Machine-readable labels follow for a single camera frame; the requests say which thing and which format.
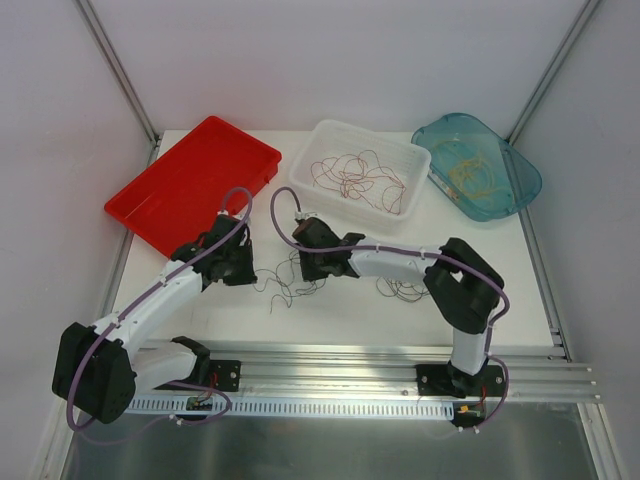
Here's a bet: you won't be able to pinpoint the red yellow black wires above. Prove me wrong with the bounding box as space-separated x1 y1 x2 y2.
252 249 331 314

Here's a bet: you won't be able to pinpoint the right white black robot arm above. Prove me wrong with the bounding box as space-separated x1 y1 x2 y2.
292 217 504 398

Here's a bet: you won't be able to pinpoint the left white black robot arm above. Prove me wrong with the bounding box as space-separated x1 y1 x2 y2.
52 213 257 424

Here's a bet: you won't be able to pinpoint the white perforated plastic basket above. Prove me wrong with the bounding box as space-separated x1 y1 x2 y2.
288 119 431 232

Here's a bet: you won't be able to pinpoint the red plastic tray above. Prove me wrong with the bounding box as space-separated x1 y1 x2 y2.
104 116 282 259

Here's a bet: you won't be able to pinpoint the teal translucent plastic bin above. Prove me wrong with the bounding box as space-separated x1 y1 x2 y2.
411 113 542 222

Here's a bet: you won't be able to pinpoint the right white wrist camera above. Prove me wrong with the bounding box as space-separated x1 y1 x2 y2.
294 211 318 222

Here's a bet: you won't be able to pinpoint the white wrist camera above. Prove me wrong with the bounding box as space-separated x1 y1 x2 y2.
294 211 318 222
216 211 241 224

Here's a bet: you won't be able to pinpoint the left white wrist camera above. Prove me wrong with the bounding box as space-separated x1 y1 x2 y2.
216 211 241 224

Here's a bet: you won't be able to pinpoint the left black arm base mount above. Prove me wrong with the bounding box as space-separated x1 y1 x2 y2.
149 360 242 392

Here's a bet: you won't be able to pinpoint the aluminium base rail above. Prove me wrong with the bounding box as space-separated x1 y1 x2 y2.
203 340 603 403

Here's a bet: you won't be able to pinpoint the white slotted cable duct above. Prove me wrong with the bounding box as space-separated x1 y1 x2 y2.
126 394 454 421

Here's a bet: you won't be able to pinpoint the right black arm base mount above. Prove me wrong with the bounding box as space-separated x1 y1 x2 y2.
415 363 507 399

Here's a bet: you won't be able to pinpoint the left aluminium frame post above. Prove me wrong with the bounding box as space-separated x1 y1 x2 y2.
72 0 160 146

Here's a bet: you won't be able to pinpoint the aluminium frame post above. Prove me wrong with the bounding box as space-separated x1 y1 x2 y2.
506 0 604 145
72 0 160 146

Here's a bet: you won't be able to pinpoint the right aluminium frame post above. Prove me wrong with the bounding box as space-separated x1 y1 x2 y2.
506 0 604 145

